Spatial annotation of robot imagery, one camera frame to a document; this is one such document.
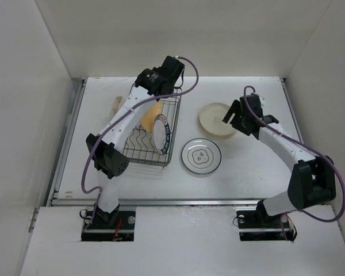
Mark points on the grey wire dish rack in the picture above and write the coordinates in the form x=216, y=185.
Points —
x=139, y=147

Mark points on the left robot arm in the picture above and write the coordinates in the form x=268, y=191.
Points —
x=105, y=148

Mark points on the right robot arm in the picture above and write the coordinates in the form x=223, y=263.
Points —
x=312, y=179

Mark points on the white plate dark green band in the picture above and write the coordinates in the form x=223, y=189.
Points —
x=161, y=134

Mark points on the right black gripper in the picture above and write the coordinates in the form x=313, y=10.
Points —
x=233, y=108

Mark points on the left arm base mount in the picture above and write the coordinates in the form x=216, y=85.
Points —
x=120, y=228

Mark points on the yellow bear plate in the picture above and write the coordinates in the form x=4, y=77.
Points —
x=220, y=135

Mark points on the cream white plate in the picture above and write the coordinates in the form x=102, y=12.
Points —
x=211, y=118

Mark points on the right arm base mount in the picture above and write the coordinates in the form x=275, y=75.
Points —
x=254, y=229

